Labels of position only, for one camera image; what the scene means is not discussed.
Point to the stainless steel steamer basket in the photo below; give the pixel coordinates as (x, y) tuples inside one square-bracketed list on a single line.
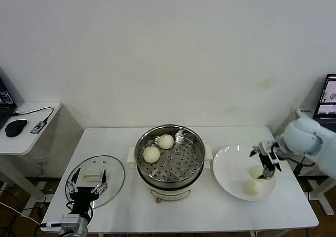
[(181, 166)]

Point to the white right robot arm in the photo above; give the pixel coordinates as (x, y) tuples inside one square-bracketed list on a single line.
[(302, 137)]

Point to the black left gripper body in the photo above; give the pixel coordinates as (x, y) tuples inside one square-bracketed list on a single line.
[(84, 197)]

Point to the white side desk with mouse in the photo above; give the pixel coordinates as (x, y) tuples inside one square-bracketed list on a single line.
[(23, 145)]

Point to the black computer mouse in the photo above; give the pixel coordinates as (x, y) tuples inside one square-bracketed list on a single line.
[(15, 127)]

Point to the silver black-tipped left gripper finger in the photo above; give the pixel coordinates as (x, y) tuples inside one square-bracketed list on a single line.
[(75, 175), (104, 176)]

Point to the white steamed baozi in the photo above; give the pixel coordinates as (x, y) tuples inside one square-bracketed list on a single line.
[(166, 142), (151, 154), (252, 188), (256, 171)]

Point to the round glass pot lid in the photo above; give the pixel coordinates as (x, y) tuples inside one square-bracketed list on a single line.
[(113, 166)]

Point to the black laptop with dark screen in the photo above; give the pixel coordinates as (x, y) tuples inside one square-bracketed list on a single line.
[(4, 97)]

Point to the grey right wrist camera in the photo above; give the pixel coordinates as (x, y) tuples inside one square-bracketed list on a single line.
[(265, 147)]

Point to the silver black-tipped right gripper finger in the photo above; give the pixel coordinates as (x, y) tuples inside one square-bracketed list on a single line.
[(256, 149), (268, 175)]

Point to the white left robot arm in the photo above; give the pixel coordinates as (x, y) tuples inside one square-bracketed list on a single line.
[(76, 229)]

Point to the grey laptop showing camera views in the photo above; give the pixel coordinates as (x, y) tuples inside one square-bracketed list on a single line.
[(325, 100)]

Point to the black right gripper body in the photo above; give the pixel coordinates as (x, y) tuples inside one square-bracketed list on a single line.
[(267, 163)]

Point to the round white plate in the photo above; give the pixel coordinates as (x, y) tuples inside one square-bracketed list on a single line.
[(231, 174)]

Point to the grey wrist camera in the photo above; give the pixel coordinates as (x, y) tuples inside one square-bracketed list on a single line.
[(265, 147), (69, 221)]

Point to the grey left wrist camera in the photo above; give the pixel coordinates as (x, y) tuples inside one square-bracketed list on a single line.
[(69, 221)]

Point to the cream electric cooker base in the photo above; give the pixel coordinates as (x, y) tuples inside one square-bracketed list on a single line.
[(170, 192)]

